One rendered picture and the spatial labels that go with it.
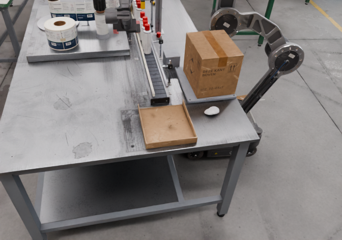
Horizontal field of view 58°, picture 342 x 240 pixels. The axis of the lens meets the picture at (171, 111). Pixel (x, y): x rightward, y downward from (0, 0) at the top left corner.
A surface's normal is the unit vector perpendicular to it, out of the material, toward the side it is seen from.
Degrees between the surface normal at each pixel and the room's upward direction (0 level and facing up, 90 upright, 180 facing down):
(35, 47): 0
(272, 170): 0
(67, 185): 0
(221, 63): 90
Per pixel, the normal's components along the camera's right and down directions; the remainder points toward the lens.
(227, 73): 0.25, 0.65
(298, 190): 0.05, -0.74
